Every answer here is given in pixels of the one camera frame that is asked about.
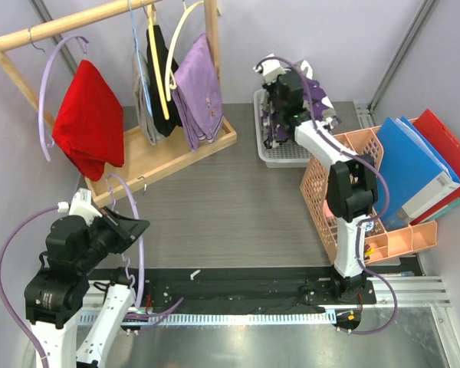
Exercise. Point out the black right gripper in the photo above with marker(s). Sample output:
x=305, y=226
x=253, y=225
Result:
x=270, y=86

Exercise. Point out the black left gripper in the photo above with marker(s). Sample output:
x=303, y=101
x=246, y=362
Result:
x=127, y=229

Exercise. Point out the purple camouflage trousers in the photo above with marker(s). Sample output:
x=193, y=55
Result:
x=307, y=100

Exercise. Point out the lilac plastic hanger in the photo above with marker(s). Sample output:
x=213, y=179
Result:
x=134, y=228

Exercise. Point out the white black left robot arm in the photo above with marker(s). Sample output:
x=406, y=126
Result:
x=55, y=296

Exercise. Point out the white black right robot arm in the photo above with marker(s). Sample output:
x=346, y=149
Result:
x=351, y=195

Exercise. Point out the red trousers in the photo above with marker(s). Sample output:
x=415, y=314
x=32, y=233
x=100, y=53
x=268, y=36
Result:
x=89, y=124

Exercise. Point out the cream white hanger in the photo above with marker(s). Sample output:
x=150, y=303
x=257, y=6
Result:
x=169, y=80

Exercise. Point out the grey trousers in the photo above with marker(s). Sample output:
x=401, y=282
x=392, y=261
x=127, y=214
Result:
x=145, y=121

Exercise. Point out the yellow hanger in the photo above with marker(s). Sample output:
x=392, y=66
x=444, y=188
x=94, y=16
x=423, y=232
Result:
x=151, y=22

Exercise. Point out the light blue hanger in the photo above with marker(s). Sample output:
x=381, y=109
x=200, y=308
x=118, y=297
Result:
x=145, y=88

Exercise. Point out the white plastic basket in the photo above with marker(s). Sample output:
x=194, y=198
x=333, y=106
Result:
x=287, y=155

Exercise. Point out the wooden clothes rack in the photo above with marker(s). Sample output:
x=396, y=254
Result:
x=144, y=163

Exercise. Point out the pink power socket cube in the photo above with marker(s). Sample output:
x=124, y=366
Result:
x=326, y=209

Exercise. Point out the blue folder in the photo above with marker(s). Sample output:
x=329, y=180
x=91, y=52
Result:
x=418, y=177

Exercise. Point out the red folder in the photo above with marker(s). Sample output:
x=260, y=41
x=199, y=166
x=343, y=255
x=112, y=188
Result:
x=447, y=145

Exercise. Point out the teal folder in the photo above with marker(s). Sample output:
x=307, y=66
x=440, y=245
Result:
x=445, y=210

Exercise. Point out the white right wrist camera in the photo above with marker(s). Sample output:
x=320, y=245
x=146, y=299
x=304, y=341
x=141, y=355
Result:
x=270, y=69

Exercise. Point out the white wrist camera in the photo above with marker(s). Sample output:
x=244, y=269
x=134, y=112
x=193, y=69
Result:
x=81, y=205
x=270, y=69

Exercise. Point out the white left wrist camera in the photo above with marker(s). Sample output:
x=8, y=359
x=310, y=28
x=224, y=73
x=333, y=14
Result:
x=81, y=205

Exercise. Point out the white slotted cable duct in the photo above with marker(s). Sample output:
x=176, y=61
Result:
x=328, y=317

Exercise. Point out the aluminium rail frame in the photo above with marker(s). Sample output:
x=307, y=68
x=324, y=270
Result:
x=410, y=325

